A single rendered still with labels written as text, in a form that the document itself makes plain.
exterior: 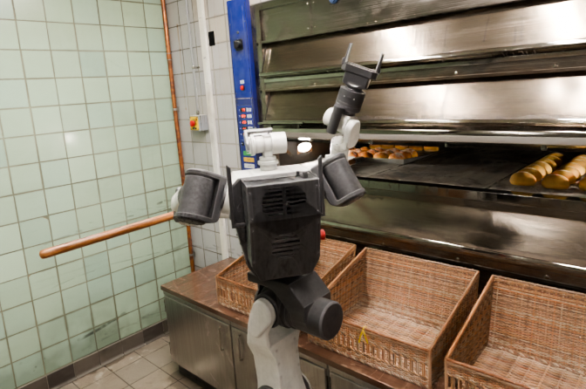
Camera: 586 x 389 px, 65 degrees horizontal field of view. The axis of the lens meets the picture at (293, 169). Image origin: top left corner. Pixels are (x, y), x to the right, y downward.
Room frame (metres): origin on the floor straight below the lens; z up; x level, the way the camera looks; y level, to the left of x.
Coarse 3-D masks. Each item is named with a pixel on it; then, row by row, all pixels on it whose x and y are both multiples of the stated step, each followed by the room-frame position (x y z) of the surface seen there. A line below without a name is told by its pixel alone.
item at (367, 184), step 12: (360, 180) 2.17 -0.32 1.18; (372, 180) 2.14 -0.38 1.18; (384, 180) 2.12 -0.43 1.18; (408, 192) 2.00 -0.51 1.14; (420, 192) 1.95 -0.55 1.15; (432, 192) 1.92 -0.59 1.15; (444, 192) 1.88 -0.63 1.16; (456, 192) 1.84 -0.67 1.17; (468, 192) 1.81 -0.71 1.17; (480, 192) 1.78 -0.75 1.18; (492, 192) 1.75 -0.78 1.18; (504, 192) 1.74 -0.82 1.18; (516, 192) 1.73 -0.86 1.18; (516, 204) 1.68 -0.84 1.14; (528, 204) 1.66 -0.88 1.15; (540, 204) 1.63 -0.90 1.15; (552, 204) 1.60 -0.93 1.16; (564, 204) 1.57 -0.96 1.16; (576, 204) 1.55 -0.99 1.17
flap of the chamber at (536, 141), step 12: (264, 132) 2.40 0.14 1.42; (444, 144) 1.91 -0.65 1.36; (456, 144) 1.84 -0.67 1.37; (468, 144) 1.78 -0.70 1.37; (480, 144) 1.72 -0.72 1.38; (492, 144) 1.67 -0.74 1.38; (504, 144) 1.62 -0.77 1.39; (516, 144) 1.57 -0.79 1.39; (528, 144) 1.53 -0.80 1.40; (540, 144) 1.50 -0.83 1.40; (552, 144) 1.47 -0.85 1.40; (564, 144) 1.45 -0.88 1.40; (576, 144) 1.43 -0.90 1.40
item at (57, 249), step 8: (352, 160) 2.59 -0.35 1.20; (160, 216) 1.65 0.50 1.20; (168, 216) 1.67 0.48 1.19; (128, 224) 1.56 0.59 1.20; (136, 224) 1.58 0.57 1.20; (144, 224) 1.59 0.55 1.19; (152, 224) 1.62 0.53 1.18; (104, 232) 1.49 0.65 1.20; (112, 232) 1.51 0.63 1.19; (120, 232) 1.53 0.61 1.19; (128, 232) 1.55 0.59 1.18; (80, 240) 1.43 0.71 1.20; (88, 240) 1.44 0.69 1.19; (96, 240) 1.46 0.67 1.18; (104, 240) 1.49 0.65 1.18; (48, 248) 1.36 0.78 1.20; (56, 248) 1.37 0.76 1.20; (64, 248) 1.39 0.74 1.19; (72, 248) 1.40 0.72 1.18; (40, 256) 1.34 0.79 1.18; (48, 256) 1.35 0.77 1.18
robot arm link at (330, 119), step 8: (336, 104) 1.55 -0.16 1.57; (344, 104) 1.52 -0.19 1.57; (328, 112) 1.58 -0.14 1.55; (336, 112) 1.51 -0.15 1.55; (344, 112) 1.53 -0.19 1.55; (352, 112) 1.52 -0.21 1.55; (328, 120) 1.58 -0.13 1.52; (336, 120) 1.52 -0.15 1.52; (344, 120) 1.53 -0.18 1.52; (328, 128) 1.53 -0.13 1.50; (336, 128) 1.53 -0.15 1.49
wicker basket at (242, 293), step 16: (320, 240) 2.31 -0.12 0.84; (240, 256) 2.31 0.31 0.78; (320, 256) 2.29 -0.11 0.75; (336, 256) 2.23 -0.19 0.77; (352, 256) 2.15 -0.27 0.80; (224, 272) 2.22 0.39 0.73; (320, 272) 2.26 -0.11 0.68; (336, 272) 2.04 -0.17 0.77; (224, 288) 2.14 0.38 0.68; (240, 288) 2.06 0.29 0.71; (256, 288) 2.32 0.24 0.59; (224, 304) 2.15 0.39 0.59; (240, 304) 2.07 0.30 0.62
